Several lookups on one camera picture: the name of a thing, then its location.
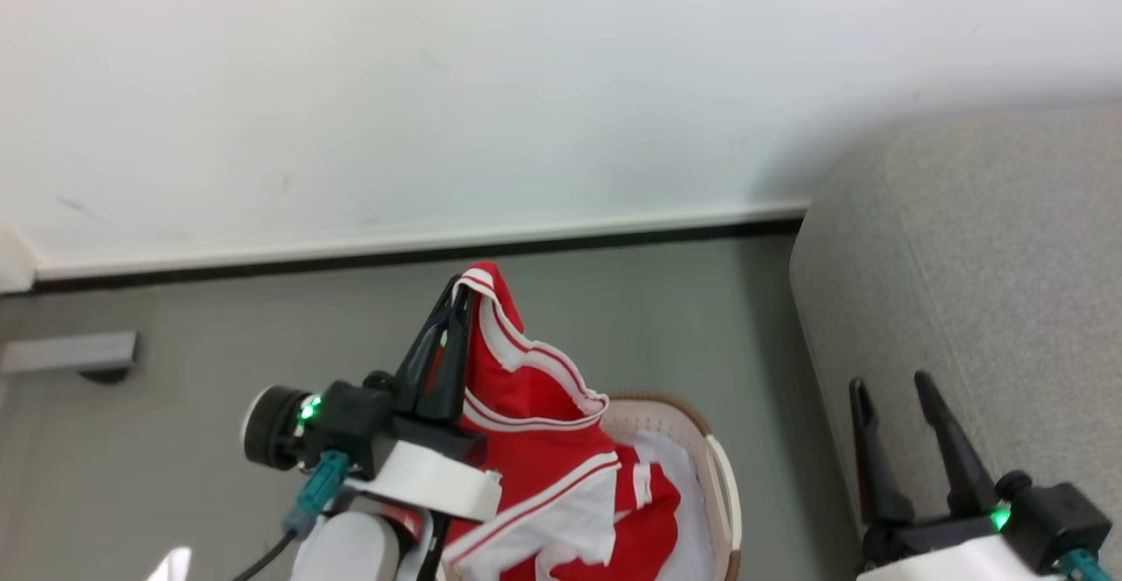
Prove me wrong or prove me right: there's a red white striped garment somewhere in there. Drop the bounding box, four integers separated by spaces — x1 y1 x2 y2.
379 260 683 581

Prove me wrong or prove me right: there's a white laundry basket brown rim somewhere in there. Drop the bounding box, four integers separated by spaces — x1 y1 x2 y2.
599 392 745 581

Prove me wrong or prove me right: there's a teal cable connector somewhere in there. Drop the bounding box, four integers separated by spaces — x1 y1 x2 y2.
282 451 353 536
1055 549 1108 581

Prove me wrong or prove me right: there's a left black cable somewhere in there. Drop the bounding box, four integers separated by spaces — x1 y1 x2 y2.
231 528 299 581

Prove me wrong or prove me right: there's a right teal cable connector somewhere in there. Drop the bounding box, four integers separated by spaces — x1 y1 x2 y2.
1055 549 1108 581

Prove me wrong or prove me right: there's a white wall baseboard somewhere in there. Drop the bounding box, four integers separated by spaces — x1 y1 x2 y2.
33 200 809 294

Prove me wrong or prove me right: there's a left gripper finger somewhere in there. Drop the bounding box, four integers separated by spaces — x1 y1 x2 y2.
419 287 476 425
391 280 464 421

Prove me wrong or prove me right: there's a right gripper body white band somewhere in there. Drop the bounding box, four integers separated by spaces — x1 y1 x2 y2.
855 509 1055 581

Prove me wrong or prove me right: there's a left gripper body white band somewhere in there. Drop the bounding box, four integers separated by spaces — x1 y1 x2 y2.
346 414 503 521

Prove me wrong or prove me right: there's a grey fabric sofa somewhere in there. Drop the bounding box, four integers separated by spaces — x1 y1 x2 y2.
789 103 1122 581

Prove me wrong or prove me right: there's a white cloth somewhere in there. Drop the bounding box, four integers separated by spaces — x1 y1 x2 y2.
629 430 718 581

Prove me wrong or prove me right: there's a left teal cable connector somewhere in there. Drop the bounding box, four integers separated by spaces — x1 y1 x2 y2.
282 451 353 536

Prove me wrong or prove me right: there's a grey metal bracket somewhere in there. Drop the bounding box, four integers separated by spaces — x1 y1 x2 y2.
0 330 140 386

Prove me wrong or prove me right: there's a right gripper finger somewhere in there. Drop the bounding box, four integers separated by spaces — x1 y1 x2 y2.
913 370 1000 520
848 377 916 528

